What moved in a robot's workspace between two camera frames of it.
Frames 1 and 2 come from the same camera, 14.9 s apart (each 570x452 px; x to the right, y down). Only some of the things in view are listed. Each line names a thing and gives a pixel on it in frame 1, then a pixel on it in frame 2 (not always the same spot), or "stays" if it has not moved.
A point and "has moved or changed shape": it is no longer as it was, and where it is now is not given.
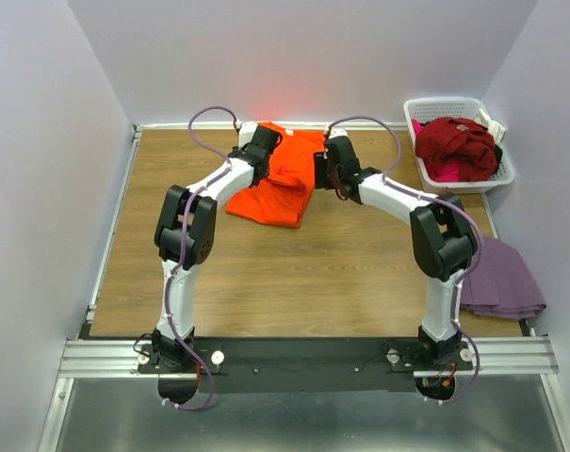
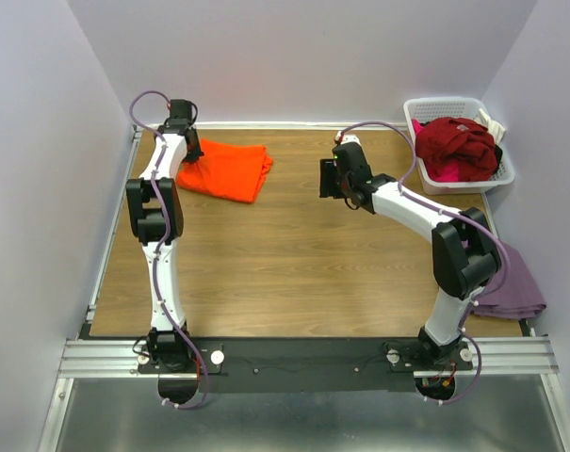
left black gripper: (242, 150) to (193, 155)
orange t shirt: (282, 197) has moved or changed shape
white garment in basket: (494, 127) stays
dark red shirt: (462, 143) stays
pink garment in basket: (440, 170) stays
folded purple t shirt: (501, 285) stays
